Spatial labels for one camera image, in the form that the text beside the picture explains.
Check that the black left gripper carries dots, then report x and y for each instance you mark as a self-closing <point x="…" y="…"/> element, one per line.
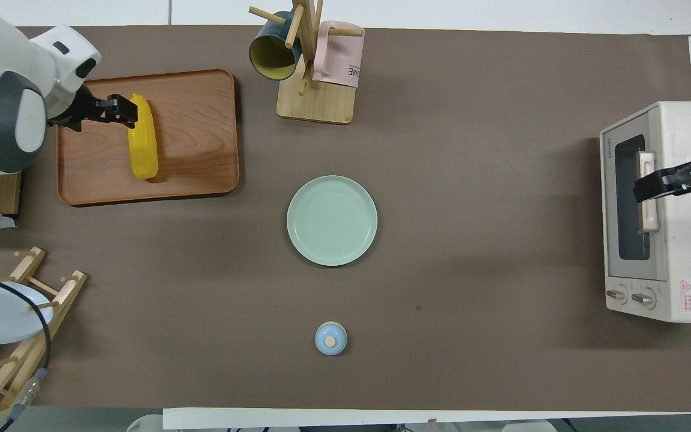
<point x="84" y="111"/>

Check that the yellow corn cob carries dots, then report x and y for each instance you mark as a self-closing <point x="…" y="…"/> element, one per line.
<point x="143" y="147"/>

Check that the mint green plate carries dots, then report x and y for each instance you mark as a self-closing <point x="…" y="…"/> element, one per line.
<point x="332" y="221"/>

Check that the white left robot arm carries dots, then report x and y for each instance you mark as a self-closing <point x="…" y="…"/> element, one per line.
<point x="3" y="90"/>

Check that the oven control knob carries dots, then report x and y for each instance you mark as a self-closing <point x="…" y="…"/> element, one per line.
<point x="615" y="294"/>
<point x="644" y="297"/>

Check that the brown wooden tray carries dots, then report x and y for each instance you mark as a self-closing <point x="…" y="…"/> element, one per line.
<point x="195" y="150"/>

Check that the dark blue mug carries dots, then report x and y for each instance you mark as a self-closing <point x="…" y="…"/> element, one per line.
<point x="273" y="54"/>

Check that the wooden mug tree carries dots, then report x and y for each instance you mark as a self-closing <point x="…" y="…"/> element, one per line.
<point x="315" y="99"/>

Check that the brown table mat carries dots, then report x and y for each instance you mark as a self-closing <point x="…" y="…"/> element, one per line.
<point x="471" y="240"/>

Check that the pink mug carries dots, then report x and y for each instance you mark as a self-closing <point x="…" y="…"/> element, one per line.
<point x="339" y="60"/>

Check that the wooden dish rack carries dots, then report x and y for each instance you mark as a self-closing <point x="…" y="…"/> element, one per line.
<point x="27" y="360"/>

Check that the blue dome bell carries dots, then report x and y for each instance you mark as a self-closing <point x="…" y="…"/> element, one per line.
<point x="330" y="339"/>

